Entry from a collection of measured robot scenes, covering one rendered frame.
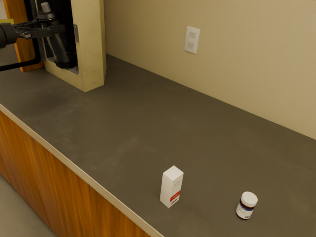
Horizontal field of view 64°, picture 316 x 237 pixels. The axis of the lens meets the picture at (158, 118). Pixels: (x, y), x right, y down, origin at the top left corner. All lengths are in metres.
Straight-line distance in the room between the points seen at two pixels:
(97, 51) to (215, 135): 0.61
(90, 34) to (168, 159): 0.61
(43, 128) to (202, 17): 0.79
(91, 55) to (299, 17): 0.81
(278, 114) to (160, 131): 0.51
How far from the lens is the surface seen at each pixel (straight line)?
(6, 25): 1.10
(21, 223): 1.93
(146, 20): 1.39
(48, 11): 1.16
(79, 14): 1.07
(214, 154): 0.88
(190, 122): 1.00
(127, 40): 1.51
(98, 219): 1.00
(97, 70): 1.19
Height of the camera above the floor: 1.51
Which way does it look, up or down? 34 degrees down
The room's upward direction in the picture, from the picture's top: 5 degrees clockwise
